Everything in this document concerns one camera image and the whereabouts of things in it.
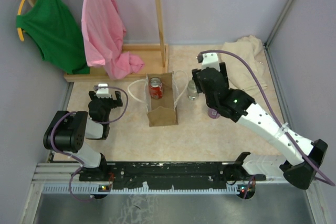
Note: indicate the pink t-shirt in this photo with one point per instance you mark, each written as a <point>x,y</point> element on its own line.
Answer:
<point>103,32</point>

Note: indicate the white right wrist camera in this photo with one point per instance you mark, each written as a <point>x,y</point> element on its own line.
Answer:
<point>209,60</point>

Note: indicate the green tank top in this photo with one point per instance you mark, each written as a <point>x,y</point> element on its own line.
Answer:
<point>52,27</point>

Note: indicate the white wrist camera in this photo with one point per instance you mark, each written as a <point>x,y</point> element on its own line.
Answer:
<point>209,60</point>
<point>102,91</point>

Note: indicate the canvas bag with rope handles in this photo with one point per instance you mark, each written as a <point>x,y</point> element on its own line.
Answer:
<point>163,112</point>

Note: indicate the green-capped Chang soda bottle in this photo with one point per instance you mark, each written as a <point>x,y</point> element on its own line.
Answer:
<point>192,90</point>

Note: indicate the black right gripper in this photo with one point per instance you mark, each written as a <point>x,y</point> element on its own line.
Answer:
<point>194,71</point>

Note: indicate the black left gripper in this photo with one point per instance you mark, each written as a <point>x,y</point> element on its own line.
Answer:
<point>115,103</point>

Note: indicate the wooden clothes rack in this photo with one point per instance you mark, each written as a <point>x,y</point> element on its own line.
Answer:
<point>146,58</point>

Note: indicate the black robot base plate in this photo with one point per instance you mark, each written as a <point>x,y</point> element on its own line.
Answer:
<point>167,175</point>

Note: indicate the beige folded cloth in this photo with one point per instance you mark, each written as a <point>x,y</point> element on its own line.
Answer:
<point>247,48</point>

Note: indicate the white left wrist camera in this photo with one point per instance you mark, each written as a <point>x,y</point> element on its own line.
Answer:
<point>102,91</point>

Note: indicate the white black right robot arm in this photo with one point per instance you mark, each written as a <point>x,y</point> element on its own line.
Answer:
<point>300,157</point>

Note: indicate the aluminium frame rail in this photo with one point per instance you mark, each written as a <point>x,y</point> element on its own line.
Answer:
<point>56,178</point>

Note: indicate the red Coke can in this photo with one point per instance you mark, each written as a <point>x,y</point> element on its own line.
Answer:
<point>156,88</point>

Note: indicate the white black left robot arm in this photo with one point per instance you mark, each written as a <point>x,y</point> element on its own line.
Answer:
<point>68,131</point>

